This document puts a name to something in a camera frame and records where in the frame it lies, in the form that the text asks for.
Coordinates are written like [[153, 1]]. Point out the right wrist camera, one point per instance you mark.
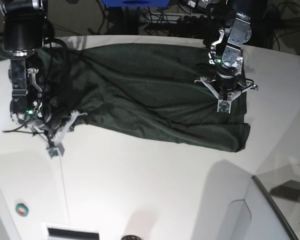
[[56, 151]]

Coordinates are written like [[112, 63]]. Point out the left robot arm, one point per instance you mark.
[[225, 52]]

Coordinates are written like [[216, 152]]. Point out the black power strip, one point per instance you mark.
[[196, 19]]

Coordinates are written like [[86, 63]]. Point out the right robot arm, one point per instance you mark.
[[22, 62]]

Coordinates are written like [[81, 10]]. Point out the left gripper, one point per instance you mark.
[[227, 87]]

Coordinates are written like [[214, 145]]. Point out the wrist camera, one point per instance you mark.
[[224, 106], [56, 151]]

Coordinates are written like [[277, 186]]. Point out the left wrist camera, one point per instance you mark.
[[224, 106]]

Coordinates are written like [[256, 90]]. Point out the dark green t-shirt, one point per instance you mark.
[[143, 90]]

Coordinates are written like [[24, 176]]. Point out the blue box with oval hole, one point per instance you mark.
[[135, 3]]

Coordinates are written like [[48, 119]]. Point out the red green emergency button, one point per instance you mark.
[[21, 209]]

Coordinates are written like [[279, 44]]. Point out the grey metal rail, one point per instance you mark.
[[276, 210]]

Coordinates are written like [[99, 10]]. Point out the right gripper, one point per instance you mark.
[[55, 127]]

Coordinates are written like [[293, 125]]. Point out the black round knob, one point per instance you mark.
[[130, 237]]

